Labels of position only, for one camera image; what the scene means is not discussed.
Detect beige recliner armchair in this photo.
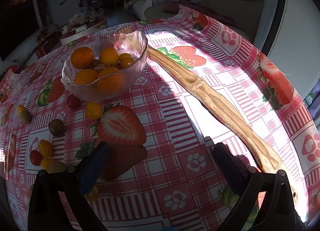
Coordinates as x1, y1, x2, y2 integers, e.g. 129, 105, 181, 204
202, 0, 267, 44

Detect strawberry print checked tablecloth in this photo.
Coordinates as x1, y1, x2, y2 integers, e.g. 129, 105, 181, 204
0, 4, 320, 231

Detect red cherry tomato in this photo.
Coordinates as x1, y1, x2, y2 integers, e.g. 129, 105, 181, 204
67, 94, 81, 109
29, 150, 43, 166

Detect dark brown cherry tomato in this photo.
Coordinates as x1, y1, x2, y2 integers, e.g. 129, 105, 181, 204
48, 119, 66, 137

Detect long bamboo tray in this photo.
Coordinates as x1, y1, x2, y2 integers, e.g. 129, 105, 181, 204
146, 45, 299, 204

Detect green cherry tomato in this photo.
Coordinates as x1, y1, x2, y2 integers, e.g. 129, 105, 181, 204
20, 109, 32, 124
49, 161, 68, 173

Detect pile of snack packets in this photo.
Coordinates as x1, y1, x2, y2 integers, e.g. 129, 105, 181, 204
67, 11, 105, 34

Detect red gift boxes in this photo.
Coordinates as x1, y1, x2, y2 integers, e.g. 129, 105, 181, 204
37, 31, 60, 57

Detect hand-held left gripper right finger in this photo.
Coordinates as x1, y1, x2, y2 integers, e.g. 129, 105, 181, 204
212, 142, 304, 231

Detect black television screen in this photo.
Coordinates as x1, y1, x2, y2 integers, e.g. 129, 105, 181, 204
0, 0, 40, 61

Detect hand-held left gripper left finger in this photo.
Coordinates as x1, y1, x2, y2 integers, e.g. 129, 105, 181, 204
27, 142, 112, 231

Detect clear glass bowl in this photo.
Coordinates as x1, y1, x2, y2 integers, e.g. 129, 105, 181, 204
61, 30, 148, 102

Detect white round coffee table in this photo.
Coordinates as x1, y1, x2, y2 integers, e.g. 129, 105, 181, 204
59, 17, 109, 46

